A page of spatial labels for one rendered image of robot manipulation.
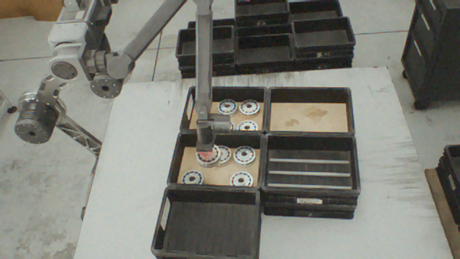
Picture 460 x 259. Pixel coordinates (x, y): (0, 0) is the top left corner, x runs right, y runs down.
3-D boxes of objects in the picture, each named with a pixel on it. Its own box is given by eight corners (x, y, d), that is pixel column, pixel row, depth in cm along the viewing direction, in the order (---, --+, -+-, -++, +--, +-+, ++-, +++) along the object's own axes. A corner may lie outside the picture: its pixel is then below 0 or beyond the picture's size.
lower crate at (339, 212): (262, 216, 191) (261, 203, 182) (266, 162, 210) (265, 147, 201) (353, 221, 186) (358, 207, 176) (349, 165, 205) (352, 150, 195)
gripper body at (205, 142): (215, 132, 171) (214, 119, 165) (212, 152, 165) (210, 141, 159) (200, 130, 172) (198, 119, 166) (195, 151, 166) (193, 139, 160)
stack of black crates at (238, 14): (239, 63, 344) (234, 16, 310) (238, 39, 364) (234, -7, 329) (289, 60, 341) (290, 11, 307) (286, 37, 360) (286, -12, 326)
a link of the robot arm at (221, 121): (200, 98, 162) (197, 104, 154) (231, 99, 161) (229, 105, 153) (200, 129, 166) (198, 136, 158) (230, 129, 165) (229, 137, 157)
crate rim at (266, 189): (260, 192, 176) (260, 189, 174) (264, 136, 195) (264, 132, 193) (360, 196, 170) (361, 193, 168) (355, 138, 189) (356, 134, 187)
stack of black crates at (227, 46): (186, 102, 322) (175, 56, 287) (189, 75, 341) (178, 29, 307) (239, 99, 318) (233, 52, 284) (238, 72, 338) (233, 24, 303)
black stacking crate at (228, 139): (171, 200, 189) (166, 185, 180) (183, 147, 208) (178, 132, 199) (261, 203, 183) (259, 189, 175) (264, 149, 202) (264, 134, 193)
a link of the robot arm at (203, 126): (196, 114, 160) (195, 126, 156) (214, 114, 159) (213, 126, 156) (198, 125, 165) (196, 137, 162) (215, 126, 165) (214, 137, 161)
